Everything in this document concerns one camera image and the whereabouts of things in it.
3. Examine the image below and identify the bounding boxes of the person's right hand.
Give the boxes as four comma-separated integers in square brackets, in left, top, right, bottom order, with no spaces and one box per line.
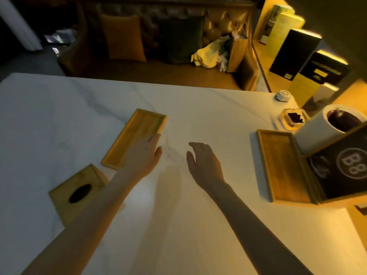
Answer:
[186,142,227,193]

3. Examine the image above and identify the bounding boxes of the person's left hand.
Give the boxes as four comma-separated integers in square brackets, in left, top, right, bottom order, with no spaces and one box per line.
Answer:
[122,134,163,182]

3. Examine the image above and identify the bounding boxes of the person's right forearm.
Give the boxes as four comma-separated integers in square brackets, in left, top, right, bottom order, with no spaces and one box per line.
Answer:
[205,182,313,275]

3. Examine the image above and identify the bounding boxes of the person's left forearm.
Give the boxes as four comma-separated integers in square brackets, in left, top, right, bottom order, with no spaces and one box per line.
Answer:
[21,169,144,275]

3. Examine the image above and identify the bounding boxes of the narrow wooden tray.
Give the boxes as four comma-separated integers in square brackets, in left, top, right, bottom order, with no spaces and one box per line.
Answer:
[101,109,167,170]

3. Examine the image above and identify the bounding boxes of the brown tufted leather sofa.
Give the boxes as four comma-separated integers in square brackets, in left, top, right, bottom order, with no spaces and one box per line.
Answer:
[57,0,259,91]

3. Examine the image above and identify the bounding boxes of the wide wooden tray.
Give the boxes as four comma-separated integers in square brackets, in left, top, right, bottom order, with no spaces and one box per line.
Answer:
[256,129,319,204]

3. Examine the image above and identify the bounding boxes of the wooden tissue box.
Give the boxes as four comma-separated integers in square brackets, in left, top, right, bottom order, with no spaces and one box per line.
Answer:
[49,164,110,227]

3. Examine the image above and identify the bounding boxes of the yellow plastic bag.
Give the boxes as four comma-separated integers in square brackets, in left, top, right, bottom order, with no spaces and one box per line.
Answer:
[191,36,230,69]

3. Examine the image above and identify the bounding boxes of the glass ashtray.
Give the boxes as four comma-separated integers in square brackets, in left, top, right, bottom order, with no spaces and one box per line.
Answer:
[279,108,309,131]

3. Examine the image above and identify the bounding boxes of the white round call button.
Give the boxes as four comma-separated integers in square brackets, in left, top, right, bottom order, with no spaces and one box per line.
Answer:
[275,90,292,103]

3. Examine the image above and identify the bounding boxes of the dark green cushion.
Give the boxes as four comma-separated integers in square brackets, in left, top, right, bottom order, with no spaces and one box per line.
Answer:
[158,16,206,65]

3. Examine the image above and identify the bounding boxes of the brown paper bag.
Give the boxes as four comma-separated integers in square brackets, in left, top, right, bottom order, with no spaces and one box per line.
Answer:
[226,22,249,74]

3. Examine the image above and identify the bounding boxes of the orange cushion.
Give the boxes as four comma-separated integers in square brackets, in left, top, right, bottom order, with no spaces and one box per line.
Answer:
[99,14,147,63]

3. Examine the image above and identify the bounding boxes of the white paper roll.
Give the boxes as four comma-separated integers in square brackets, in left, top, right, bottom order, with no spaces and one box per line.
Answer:
[294,104,367,155]

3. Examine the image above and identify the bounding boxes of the plain black box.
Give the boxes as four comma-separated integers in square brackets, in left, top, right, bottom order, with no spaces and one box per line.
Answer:
[269,28,323,81]

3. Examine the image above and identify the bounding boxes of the shiny crumpled wrapper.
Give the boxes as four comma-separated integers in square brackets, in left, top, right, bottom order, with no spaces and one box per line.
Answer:
[43,28,78,56]

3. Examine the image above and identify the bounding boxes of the small white box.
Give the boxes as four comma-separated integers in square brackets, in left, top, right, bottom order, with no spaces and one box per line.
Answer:
[312,82,340,103]

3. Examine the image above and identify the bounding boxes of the pale yellow box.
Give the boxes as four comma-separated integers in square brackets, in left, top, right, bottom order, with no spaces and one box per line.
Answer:
[259,5,296,44]
[264,11,305,58]

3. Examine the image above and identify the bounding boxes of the black box with yellow label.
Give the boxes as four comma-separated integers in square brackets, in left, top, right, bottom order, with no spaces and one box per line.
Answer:
[288,50,349,108]

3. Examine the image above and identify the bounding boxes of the black sign in wooden frame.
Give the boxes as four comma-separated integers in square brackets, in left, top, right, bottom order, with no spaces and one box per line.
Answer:
[305,122,367,205]

